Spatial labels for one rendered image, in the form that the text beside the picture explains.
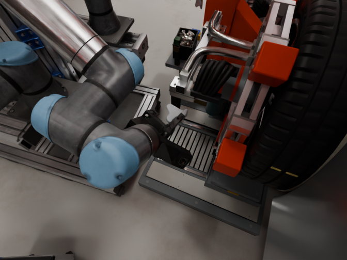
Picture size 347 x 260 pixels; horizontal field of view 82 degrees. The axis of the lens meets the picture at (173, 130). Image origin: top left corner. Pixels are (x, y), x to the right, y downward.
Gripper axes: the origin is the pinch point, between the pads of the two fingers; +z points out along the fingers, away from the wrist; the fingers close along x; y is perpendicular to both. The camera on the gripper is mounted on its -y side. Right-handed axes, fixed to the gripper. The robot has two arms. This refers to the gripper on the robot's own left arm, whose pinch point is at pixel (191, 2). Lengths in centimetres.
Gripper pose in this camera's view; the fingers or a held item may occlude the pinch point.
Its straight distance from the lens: 136.6
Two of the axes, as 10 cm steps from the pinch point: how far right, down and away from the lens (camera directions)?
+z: 0.2, 2.4, 9.7
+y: -5.8, 7.9, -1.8
